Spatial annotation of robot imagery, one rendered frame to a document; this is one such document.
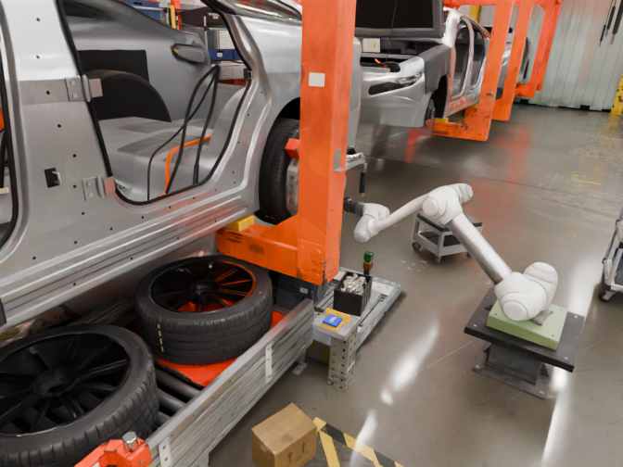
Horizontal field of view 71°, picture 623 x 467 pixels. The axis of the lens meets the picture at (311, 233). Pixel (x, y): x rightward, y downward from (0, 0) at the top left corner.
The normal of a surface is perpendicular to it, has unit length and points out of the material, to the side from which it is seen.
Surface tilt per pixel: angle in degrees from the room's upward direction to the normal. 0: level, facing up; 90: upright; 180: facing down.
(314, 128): 90
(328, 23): 90
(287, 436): 0
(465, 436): 0
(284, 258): 90
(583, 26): 90
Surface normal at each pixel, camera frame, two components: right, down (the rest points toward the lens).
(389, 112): -0.04, 0.62
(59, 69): 0.86, 0.17
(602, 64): -0.57, 0.31
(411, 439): 0.04, -0.91
